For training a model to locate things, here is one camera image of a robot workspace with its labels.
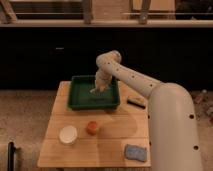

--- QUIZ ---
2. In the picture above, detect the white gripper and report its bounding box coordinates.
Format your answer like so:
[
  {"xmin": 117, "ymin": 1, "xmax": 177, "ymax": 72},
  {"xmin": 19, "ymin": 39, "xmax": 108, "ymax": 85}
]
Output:
[{"xmin": 89, "ymin": 69, "xmax": 112, "ymax": 94}]

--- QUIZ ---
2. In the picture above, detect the grey towel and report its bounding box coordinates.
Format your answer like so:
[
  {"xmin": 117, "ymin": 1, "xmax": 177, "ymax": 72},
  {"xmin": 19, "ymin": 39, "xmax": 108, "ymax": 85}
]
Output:
[{"xmin": 91, "ymin": 93, "xmax": 109, "ymax": 102}]

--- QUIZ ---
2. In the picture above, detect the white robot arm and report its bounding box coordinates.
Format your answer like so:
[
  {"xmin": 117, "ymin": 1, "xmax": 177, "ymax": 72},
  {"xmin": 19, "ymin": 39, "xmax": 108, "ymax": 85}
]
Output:
[{"xmin": 93, "ymin": 50, "xmax": 203, "ymax": 171}]

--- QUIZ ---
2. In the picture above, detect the green plastic tray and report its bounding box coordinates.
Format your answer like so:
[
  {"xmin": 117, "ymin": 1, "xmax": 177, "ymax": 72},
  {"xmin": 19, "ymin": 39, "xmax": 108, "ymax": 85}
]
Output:
[{"xmin": 67, "ymin": 75, "xmax": 120, "ymax": 110}]

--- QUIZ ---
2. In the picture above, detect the orange small cup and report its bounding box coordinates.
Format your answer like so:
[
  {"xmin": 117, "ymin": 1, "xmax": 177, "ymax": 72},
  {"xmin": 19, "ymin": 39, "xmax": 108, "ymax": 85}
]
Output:
[{"xmin": 86, "ymin": 121, "xmax": 99, "ymax": 135}]

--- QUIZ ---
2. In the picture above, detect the black and tan brush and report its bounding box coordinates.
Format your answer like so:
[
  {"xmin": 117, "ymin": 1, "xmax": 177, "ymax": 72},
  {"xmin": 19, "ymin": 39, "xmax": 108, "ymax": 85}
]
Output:
[{"xmin": 127, "ymin": 97, "xmax": 146, "ymax": 109}]

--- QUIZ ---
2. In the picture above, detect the white round bowl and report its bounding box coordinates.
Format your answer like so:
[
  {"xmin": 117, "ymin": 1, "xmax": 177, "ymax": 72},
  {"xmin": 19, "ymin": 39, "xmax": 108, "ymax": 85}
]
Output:
[{"xmin": 59, "ymin": 125, "xmax": 78, "ymax": 145}]

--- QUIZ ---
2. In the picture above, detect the wooden folding table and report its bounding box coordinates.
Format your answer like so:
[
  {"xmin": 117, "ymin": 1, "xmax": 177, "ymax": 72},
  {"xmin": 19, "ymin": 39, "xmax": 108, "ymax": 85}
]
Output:
[{"xmin": 38, "ymin": 81, "xmax": 151, "ymax": 168}]

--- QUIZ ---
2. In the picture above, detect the blue sponge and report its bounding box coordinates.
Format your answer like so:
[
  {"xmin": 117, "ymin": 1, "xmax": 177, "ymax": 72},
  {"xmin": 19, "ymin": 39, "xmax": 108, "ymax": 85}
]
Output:
[{"xmin": 124, "ymin": 144, "xmax": 147, "ymax": 162}]

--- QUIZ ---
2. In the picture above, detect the wooden railing shelf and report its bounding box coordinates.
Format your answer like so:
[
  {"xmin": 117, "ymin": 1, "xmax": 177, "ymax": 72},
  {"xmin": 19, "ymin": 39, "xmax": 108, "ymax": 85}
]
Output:
[{"xmin": 0, "ymin": 0, "xmax": 213, "ymax": 27}]

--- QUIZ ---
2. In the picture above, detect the black chair post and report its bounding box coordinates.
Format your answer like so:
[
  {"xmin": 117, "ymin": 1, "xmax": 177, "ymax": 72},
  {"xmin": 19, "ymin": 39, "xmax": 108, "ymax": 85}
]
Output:
[{"xmin": 7, "ymin": 142, "xmax": 16, "ymax": 171}]

